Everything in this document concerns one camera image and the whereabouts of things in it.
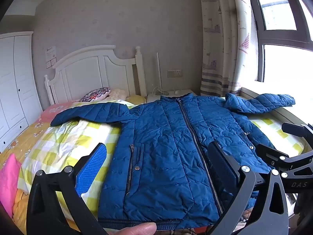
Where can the paper wall note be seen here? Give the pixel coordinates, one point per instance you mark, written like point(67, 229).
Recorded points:
point(50, 56)

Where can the yellow pillow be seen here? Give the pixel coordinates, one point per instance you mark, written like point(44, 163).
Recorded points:
point(135, 99)

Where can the cream plush toy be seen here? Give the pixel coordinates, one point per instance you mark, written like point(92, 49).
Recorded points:
point(118, 94)

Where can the printed curtain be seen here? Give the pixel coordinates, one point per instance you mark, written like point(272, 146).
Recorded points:
point(220, 41)

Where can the white bed headboard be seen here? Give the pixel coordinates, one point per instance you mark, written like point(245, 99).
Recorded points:
point(85, 73)

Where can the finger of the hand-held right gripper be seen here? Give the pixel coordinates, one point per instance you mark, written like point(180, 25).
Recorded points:
point(297, 128)
point(269, 154)

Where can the orange floral bedsheet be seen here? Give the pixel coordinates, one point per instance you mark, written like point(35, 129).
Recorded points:
point(36, 127)

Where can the blue quilted jacket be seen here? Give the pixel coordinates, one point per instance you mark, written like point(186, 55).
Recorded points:
point(166, 137)

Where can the wall socket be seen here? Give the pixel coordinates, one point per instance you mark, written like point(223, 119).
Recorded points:
point(174, 73)

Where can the patterned round cushion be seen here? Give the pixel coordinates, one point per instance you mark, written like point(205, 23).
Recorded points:
point(95, 95)

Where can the person's left hand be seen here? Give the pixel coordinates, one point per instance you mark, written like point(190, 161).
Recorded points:
point(137, 229)

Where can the small white device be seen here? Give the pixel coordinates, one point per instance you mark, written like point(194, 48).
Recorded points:
point(179, 92)

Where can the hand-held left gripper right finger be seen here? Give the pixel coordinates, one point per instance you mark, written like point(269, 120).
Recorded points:
point(223, 166)

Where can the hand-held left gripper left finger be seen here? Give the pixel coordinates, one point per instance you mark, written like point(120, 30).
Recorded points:
point(90, 169)

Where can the dark framed window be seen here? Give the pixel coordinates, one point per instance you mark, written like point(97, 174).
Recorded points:
point(281, 36)

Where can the white nightstand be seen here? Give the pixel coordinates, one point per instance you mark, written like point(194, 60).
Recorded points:
point(156, 98)

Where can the pink cloth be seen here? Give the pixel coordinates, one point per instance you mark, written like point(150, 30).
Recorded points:
point(8, 178)

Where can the white wardrobe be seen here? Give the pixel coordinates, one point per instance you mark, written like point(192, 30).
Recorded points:
point(14, 83)

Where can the bed with yellow checked sheet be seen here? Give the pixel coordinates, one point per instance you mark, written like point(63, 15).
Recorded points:
point(68, 142)

